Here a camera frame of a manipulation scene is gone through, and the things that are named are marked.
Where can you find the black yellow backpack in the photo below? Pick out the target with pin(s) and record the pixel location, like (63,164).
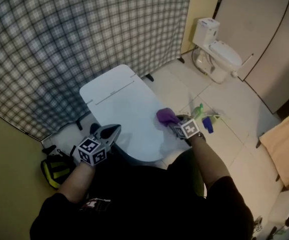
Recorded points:
(54,169)

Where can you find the white toilet with tank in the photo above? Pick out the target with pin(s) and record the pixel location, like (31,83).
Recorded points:
(222,56)

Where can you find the black curtain stand foot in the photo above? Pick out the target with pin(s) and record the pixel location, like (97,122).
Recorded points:
(181,60)
(150,77)
(79,124)

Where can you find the white tankless toilet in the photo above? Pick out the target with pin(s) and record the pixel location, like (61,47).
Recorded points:
(124,109)

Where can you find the person's black clothing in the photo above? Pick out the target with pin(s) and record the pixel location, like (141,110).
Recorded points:
(139,204)

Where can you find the blue bottle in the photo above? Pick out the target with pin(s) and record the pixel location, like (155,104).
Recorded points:
(207,124)

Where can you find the person's right forearm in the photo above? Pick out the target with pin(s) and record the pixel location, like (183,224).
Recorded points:
(207,164)

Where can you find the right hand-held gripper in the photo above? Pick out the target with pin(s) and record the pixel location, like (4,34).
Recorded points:
(187,129)

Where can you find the grey plaid curtain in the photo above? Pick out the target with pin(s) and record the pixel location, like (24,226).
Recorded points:
(59,46)

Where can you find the purple cloth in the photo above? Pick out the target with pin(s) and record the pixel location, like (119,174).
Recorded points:
(165,116)

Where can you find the white partition board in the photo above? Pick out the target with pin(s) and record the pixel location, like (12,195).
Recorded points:
(249,21)
(279,71)

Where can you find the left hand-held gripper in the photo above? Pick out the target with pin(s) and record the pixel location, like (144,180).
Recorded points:
(92,151)

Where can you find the white cabinet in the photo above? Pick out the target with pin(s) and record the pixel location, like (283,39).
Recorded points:
(279,209)

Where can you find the green spray bottle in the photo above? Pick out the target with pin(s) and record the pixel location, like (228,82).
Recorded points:
(197,111)

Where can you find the person's left forearm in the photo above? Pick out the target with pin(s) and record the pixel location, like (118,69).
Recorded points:
(77,181)

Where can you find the beige cloth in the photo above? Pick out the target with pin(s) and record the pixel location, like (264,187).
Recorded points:
(287,149)

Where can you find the white green cleaning brush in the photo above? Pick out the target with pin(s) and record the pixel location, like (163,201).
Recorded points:
(217,114)

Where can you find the person's left black shoe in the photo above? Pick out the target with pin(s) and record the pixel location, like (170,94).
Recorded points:
(94,129)

